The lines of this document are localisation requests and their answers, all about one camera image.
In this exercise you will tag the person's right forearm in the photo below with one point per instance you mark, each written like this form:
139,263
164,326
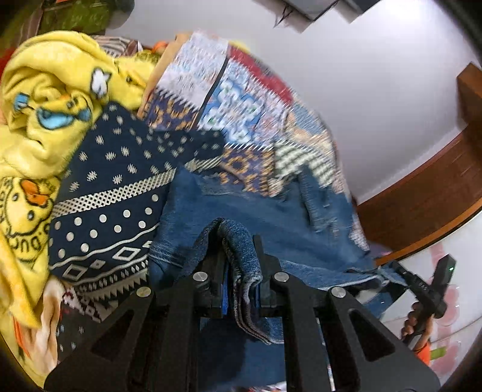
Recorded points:
422,350

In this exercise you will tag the blue denim jacket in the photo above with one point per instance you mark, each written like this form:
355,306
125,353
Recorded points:
263,211

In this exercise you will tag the yellow duck print blanket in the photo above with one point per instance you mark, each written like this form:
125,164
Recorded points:
49,94

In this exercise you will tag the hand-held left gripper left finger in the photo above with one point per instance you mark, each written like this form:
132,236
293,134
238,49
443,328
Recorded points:
169,331

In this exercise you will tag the white heart print sliding door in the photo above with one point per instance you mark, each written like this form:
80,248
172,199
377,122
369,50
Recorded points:
463,271

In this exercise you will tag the person's right hand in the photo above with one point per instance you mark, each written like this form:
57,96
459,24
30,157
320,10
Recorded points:
416,324

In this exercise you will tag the navy patterned blanket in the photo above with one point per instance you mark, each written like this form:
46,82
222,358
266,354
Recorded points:
113,196

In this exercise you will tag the green patterned cloth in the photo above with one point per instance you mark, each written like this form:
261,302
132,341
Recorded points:
75,15

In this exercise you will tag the black wall television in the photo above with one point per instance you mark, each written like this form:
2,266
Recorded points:
359,3

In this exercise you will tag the patchwork bedspread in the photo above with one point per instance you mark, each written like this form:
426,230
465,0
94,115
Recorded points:
233,98

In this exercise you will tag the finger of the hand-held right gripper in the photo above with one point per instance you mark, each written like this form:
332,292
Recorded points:
393,292
405,277

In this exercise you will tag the small black monitor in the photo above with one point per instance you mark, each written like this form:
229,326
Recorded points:
307,7

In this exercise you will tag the wooden wardrobe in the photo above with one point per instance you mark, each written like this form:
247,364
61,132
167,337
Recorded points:
429,188

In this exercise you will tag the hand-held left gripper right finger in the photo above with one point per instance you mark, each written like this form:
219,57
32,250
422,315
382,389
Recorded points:
320,331

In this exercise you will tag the brown striped cloth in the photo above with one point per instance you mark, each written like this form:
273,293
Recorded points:
116,45

